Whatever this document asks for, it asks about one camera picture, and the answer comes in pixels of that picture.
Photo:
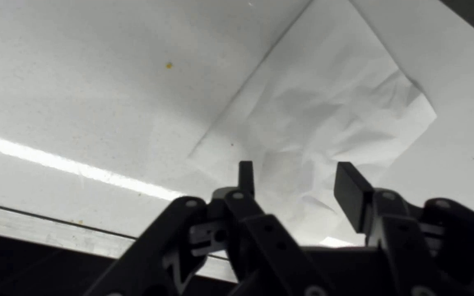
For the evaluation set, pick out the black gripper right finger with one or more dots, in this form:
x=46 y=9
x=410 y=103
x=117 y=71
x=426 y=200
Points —
x=411 y=247

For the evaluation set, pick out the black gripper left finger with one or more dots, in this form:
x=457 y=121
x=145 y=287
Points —
x=258 y=247

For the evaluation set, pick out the white paper napkin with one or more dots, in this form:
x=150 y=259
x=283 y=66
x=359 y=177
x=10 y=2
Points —
x=324 y=109

